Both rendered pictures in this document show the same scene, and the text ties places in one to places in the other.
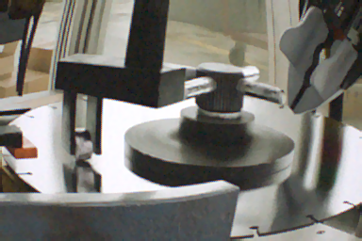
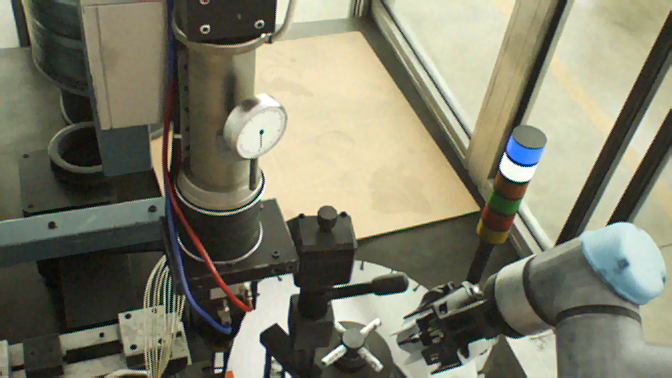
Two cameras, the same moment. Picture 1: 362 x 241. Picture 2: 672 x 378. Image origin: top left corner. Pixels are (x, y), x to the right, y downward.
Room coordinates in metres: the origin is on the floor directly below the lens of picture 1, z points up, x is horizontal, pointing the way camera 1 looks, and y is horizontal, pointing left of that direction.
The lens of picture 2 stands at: (0.10, -0.06, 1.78)
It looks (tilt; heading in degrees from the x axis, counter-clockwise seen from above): 45 degrees down; 9
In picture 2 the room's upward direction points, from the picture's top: 10 degrees clockwise
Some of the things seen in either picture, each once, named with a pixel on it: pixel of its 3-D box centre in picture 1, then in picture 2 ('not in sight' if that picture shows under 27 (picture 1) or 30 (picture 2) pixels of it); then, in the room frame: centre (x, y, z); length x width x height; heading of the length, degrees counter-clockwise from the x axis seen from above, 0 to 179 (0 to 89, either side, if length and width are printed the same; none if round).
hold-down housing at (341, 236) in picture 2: not in sight; (316, 280); (0.57, 0.02, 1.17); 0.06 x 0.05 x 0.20; 116
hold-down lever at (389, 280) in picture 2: not in sight; (361, 274); (0.56, -0.02, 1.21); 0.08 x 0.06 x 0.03; 125
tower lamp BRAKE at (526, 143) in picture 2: not in sight; (526, 145); (0.90, -0.16, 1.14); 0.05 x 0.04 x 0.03; 35
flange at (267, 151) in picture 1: (217, 135); (349, 356); (0.63, -0.02, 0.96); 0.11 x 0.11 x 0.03
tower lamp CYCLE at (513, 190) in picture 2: not in sight; (512, 179); (0.90, -0.16, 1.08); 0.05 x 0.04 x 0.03; 35
